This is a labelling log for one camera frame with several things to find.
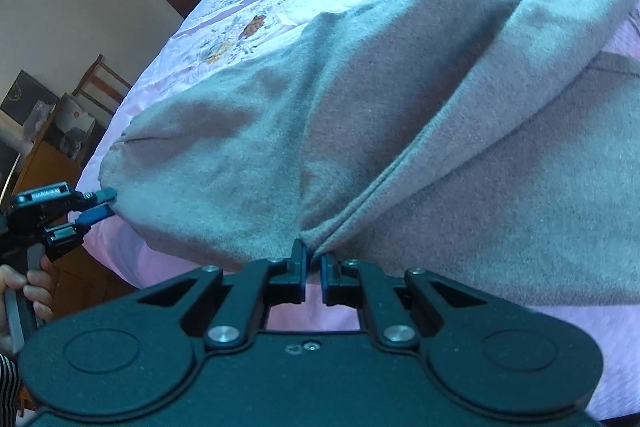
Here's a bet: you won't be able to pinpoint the dark picture frame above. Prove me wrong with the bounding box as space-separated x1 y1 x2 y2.
0 69 60 128

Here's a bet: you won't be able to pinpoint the person's left hand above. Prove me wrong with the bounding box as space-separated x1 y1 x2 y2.
0 254 55 349

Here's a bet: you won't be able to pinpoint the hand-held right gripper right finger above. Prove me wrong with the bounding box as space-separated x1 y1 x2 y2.
320 252 489 351

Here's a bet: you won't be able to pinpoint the wooden chair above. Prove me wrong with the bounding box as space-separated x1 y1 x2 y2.
72 53 134 120

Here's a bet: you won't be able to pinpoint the grey pants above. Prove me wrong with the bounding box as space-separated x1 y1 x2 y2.
99 0 640 308

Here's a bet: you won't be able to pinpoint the white box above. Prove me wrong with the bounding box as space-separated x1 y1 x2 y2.
54 105 97 142

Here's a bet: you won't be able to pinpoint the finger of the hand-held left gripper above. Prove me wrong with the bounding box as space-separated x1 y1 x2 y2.
74 188 119 204
70 204 114 227

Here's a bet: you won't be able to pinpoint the wooden cabinet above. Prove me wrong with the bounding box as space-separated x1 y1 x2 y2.
10 92 103 208

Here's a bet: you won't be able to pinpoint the person's striped left forearm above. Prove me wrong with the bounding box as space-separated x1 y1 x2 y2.
0 351 22 419

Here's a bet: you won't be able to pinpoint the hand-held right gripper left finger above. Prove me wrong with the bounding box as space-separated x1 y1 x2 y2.
136 240 308 350

